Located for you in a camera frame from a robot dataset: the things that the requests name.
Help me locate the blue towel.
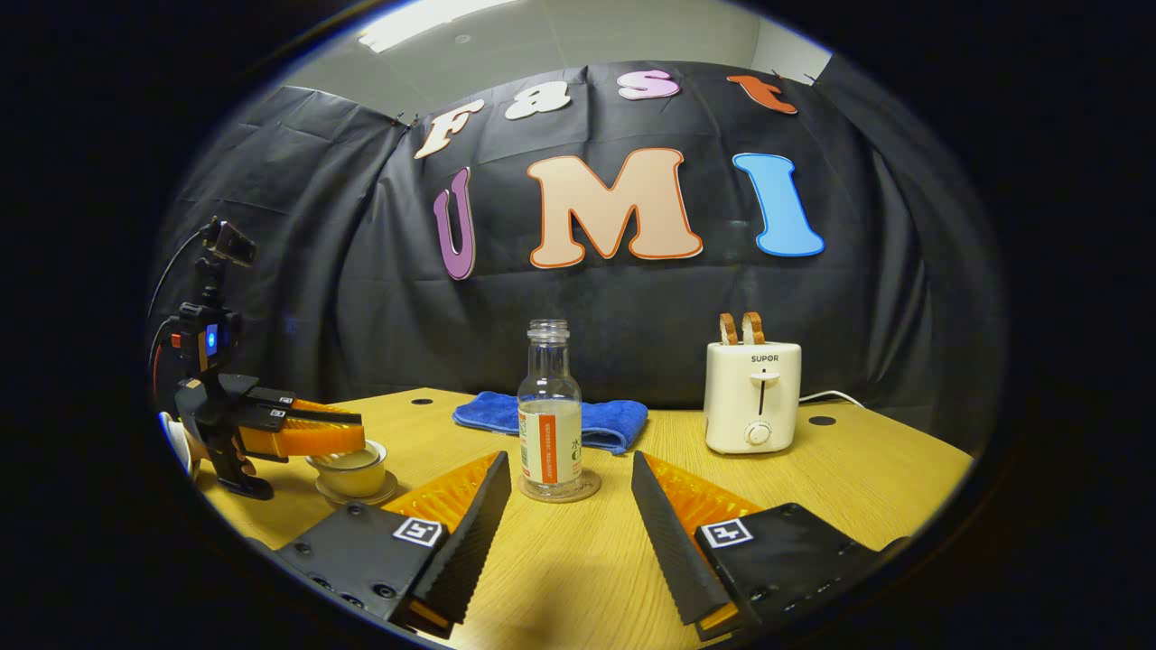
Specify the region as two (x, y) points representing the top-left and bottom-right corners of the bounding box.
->
(452, 390), (649, 456)

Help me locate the black backdrop cloth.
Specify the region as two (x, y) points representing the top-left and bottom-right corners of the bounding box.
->
(149, 59), (1008, 452)

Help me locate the cream teacup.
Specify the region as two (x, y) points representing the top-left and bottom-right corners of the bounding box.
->
(311, 456), (389, 499)

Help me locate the round cork coaster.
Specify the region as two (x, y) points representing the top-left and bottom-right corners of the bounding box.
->
(519, 468), (602, 504)

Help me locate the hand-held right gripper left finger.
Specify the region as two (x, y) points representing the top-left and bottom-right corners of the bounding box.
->
(275, 451), (514, 642)

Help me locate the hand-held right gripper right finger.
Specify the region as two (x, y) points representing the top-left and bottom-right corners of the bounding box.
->
(629, 451), (913, 644)

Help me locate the white toaster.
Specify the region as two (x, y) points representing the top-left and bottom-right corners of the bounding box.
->
(704, 340), (803, 455)

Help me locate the clear water bottle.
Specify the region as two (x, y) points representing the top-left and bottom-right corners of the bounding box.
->
(517, 319), (583, 497)

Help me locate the ceiling light panel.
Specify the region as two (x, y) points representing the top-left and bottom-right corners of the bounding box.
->
(359, 0), (516, 53)

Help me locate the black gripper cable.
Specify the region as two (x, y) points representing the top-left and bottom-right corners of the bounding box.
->
(146, 228), (210, 380)

